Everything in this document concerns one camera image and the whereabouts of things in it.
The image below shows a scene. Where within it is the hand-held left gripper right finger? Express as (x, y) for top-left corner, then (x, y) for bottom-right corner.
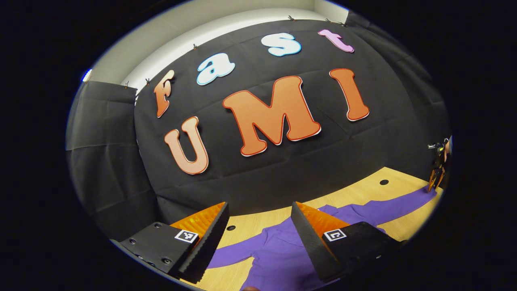
(291, 201), (406, 283)

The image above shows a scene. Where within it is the row of small cloth clips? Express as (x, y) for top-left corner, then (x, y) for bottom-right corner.
(123, 15), (348, 89)

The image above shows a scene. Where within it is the purple shirt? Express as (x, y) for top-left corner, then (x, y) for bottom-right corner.
(207, 187), (439, 291)

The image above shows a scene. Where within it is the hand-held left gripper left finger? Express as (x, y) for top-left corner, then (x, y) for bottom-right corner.
(111, 202), (230, 284)

